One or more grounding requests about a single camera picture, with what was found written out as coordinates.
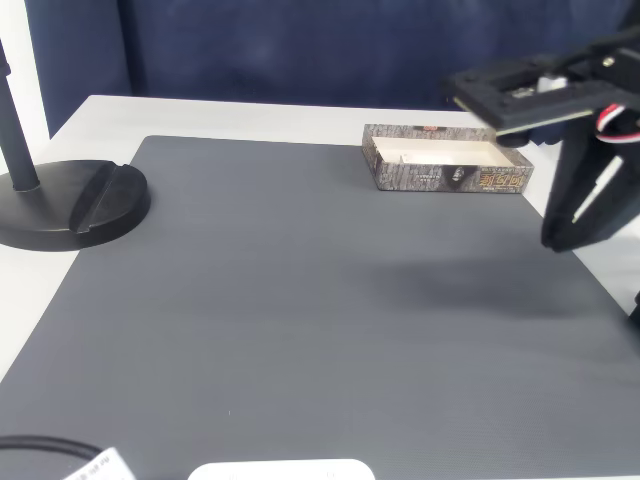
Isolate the white rectangular block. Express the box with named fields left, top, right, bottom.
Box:
left=398, top=149, right=454, bottom=167

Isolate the patterned cardboard box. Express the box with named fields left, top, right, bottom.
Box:
left=362, top=123, right=536, bottom=194

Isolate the dark grey table mat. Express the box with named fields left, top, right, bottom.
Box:
left=0, top=134, right=640, bottom=480

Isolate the dark blue curtain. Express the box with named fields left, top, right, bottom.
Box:
left=23, top=0, right=640, bottom=147

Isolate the white flat device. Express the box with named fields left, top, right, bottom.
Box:
left=187, top=457, right=377, bottom=480

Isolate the red white black servo cable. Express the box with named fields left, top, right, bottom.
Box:
left=593, top=102, right=640, bottom=147

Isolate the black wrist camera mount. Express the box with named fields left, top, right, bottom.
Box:
left=439, top=53, right=629, bottom=149

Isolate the black round-base camera stand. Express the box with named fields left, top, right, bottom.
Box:
left=0, top=38, right=153, bottom=253

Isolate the white printed cable tag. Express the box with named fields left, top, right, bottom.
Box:
left=62, top=446, right=137, bottom=480

